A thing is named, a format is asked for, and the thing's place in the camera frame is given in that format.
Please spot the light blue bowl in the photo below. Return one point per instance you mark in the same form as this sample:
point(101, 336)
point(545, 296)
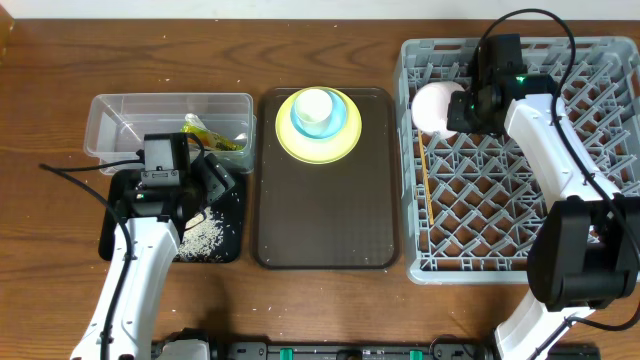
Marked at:
point(330, 127)

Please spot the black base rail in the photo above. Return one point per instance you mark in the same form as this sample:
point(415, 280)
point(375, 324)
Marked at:
point(350, 351)

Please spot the clear plastic bin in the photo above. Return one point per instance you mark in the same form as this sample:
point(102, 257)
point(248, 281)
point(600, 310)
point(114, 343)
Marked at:
point(117, 123)

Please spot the green orange snack wrapper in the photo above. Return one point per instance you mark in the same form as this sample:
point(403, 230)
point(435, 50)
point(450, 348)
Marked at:
point(210, 139)

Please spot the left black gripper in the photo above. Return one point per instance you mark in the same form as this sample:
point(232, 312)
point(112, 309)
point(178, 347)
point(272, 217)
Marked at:
point(216, 176)

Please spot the dark brown serving tray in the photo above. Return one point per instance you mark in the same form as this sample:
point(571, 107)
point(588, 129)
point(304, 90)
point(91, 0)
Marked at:
point(341, 215)

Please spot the white bowl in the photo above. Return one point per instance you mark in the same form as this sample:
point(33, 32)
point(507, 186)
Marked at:
point(429, 108)

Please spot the grey plastic dishwasher rack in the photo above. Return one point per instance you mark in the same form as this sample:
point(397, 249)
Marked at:
point(486, 203)

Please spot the wooden chopstick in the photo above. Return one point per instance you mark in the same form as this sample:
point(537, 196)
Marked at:
point(425, 175)

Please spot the white cup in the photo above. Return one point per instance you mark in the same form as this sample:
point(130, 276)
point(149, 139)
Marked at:
point(313, 106)

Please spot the yellow plate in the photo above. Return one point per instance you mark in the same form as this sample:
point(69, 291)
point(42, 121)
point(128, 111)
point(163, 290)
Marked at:
point(314, 151)

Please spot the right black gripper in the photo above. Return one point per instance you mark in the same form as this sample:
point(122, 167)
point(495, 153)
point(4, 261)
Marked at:
point(456, 117)

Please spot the rice pile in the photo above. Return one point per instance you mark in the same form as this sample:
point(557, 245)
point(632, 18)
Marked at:
point(208, 238)

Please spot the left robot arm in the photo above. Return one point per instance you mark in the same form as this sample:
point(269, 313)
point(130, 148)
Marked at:
point(150, 222)

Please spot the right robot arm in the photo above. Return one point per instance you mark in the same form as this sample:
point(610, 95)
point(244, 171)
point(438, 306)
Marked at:
point(586, 254)

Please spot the black waste tray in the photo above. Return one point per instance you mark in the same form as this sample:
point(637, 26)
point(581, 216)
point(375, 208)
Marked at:
point(232, 205)

